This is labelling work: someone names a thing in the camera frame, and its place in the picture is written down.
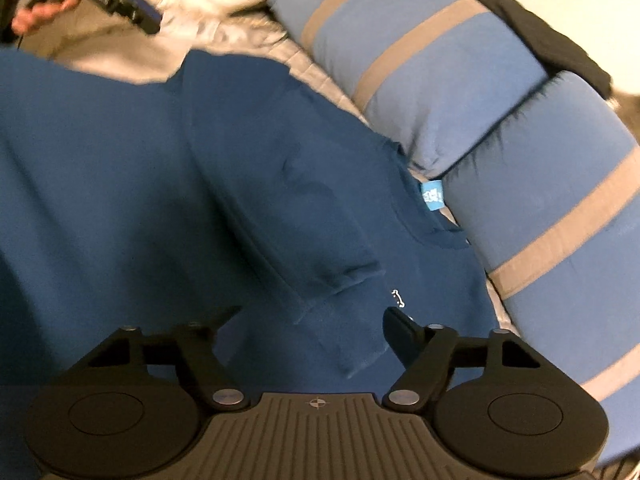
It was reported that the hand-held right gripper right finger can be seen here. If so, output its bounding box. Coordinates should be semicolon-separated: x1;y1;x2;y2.
382;307;543;410

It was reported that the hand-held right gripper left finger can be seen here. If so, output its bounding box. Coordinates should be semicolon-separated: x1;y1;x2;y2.
75;306;253;409

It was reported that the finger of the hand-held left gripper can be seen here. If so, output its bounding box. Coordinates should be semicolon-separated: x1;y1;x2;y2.
121;0;162;36

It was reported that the dark blue shirt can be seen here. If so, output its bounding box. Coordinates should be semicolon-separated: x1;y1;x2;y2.
0;47;501;480

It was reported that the person's left hand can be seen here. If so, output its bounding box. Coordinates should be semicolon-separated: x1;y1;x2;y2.
11;0;82;36

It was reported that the blue grey-striped pillow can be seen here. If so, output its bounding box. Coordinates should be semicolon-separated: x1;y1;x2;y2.
440;70;640;466
265;0;548;178

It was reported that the black cloth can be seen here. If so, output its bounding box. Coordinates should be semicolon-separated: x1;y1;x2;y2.
465;0;613;100

